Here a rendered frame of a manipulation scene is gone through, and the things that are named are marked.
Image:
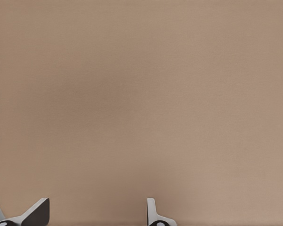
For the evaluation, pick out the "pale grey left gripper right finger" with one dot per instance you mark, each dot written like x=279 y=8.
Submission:
x=152 y=212

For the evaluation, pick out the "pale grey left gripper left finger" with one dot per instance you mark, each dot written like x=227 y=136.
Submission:
x=35 y=213

